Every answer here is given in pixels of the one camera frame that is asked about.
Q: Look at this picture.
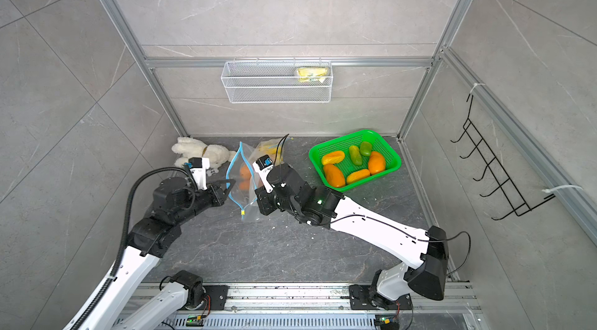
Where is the green mango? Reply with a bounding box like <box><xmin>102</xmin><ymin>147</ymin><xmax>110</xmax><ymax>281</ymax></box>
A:
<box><xmin>348</xmin><ymin>145</ymin><xmax>363</xmax><ymax>167</ymax></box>
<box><xmin>359</xmin><ymin>141</ymin><xmax>373</xmax><ymax>157</ymax></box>

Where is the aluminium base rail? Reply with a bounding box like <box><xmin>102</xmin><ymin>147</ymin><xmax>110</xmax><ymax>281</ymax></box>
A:
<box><xmin>146</xmin><ymin>282</ymin><xmax>489</xmax><ymax>329</ymax></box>

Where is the yellow mango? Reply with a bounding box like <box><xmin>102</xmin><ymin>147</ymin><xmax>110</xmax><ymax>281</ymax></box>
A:
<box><xmin>257</xmin><ymin>141</ymin><xmax>280</xmax><ymax>160</ymax></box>

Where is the yellow sponge in wire basket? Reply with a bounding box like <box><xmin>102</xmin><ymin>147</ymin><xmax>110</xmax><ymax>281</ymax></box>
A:
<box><xmin>294</xmin><ymin>67</ymin><xmax>330</xmax><ymax>84</ymax></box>

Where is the black wire wall hook rack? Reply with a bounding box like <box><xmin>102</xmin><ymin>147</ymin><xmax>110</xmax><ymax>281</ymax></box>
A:
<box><xmin>450</xmin><ymin>95</ymin><xmax>556</xmax><ymax>221</ymax></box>

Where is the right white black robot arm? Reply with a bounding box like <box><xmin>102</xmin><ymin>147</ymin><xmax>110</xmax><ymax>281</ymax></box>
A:
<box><xmin>247</xmin><ymin>138</ymin><xmax>452</xmax><ymax>310</ymax></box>

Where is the green plastic basket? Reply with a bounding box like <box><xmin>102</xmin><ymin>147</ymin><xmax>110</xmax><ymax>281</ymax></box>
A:
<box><xmin>309</xmin><ymin>129</ymin><xmax>402</xmax><ymax>192</ymax></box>

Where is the small orange mango centre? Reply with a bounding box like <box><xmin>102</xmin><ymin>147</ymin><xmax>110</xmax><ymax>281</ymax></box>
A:
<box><xmin>239</xmin><ymin>164</ymin><xmax>252</xmax><ymax>181</ymax></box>

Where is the white plush teddy bear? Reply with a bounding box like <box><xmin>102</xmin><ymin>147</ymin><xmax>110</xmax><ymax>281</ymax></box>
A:
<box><xmin>171</xmin><ymin>137</ymin><xmax>236</xmax><ymax>171</ymax></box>

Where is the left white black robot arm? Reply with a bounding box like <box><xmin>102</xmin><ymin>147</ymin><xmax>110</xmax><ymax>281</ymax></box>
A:
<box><xmin>66</xmin><ymin>158</ymin><xmax>236</xmax><ymax>329</ymax></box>

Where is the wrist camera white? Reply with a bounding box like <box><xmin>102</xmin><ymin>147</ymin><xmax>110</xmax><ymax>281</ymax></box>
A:
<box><xmin>252</xmin><ymin>155</ymin><xmax>275</xmax><ymax>193</ymax></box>
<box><xmin>187</xmin><ymin>157</ymin><xmax>211</xmax><ymax>190</ymax></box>

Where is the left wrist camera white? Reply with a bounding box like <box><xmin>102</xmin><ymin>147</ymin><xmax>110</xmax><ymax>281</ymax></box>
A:
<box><xmin>187</xmin><ymin>157</ymin><xmax>211</xmax><ymax>190</ymax></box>

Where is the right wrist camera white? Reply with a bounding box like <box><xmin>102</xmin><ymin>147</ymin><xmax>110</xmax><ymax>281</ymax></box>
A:
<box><xmin>252</xmin><ymin>155</ymin><xmax>275</xmax><ymax>193</ymax></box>

